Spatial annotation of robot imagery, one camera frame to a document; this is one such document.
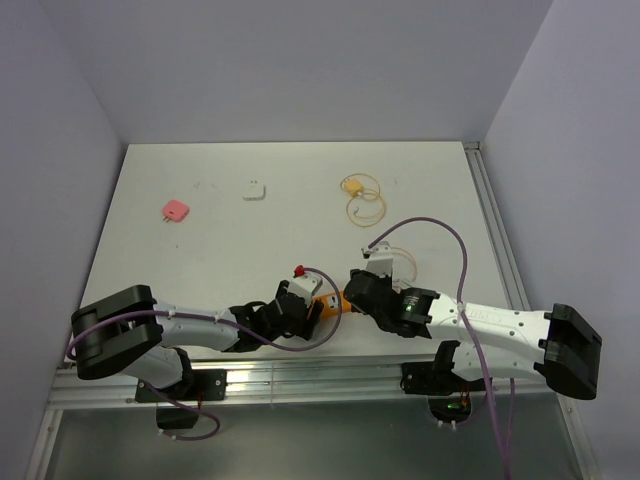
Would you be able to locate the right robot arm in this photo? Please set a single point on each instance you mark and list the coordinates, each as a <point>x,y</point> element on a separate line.
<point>477,342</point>

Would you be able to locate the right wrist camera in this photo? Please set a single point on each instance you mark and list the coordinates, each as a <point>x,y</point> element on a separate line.
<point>379,259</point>

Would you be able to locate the yellow plug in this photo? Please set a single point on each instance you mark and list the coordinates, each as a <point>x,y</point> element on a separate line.
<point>353,187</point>

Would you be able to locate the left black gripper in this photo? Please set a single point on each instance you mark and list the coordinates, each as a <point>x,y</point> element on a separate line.
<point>304,327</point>

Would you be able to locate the aluminium rail frame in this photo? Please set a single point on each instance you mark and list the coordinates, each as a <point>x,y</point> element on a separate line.
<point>351,388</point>

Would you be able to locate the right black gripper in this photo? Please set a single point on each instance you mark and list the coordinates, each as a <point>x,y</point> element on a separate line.
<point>386,280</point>

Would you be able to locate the white square charger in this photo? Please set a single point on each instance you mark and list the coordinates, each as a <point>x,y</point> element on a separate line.
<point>254,191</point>

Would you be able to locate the pink square charger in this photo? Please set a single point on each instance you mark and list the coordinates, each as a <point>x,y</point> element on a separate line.
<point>174,211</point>

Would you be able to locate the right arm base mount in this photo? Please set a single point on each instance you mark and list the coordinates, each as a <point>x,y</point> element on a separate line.
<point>448,395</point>

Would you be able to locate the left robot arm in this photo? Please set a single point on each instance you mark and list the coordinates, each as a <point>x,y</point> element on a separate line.
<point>131,333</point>

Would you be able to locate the orange power strip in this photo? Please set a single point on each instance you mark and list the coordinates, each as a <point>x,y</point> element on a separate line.
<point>330,305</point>

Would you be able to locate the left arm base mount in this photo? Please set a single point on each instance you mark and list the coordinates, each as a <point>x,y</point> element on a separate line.
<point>181,406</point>

